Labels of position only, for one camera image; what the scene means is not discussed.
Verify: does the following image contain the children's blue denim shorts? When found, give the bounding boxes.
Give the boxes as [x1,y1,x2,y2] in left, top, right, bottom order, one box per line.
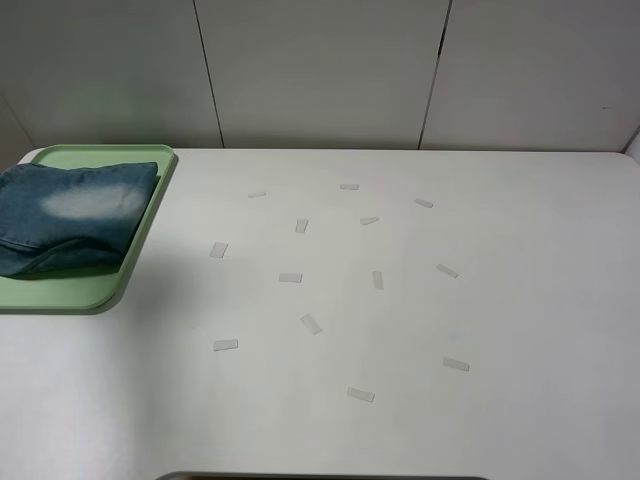
[1,162,158,277]

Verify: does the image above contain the green plastic tray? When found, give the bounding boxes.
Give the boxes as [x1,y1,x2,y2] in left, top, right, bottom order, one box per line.
[1,144,178,315]

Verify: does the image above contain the clear tape strip on table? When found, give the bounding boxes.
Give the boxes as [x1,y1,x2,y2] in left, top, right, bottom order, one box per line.
[436,264,459,278]

